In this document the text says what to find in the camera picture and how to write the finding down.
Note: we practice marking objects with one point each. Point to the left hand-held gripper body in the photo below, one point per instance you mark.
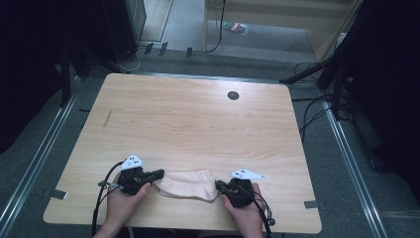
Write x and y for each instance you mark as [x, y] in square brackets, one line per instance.
[132, 180]

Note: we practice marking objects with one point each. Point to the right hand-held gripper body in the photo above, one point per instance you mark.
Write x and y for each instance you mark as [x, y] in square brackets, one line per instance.
[242, 193]

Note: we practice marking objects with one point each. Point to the person's right hand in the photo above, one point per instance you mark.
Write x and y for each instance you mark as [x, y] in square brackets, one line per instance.
[249, 216]

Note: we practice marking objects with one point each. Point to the person's left hand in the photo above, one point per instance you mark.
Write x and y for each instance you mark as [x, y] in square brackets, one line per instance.
[120, 206]

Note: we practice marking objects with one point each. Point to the grey tape piece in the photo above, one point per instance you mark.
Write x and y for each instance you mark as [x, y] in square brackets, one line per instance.
[311, 204]
[57, 194]

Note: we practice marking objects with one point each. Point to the black metal stand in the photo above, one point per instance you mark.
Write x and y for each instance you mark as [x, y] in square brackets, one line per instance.
[66, 79]
[336, 89]

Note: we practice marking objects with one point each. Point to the small black block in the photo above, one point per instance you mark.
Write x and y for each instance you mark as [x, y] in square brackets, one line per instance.
[163, 48]
[189, 52]
[149, 48]

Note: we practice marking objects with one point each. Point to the black cabinet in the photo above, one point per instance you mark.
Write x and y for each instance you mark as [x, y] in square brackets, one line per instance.
[122, 26]

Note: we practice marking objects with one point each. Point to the black curtain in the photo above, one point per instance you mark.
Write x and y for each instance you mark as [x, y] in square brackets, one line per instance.
[389, 82]
[29, 66]

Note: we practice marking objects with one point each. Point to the colourful packet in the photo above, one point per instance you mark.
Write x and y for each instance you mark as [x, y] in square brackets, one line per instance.
[236, 27]

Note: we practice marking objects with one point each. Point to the metal floor rail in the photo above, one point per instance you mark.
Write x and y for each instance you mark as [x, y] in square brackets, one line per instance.
[36, 158]
[356, 172]

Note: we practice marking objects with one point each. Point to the light wooden frame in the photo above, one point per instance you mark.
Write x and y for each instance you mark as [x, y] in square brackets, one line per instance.
[205, 29]

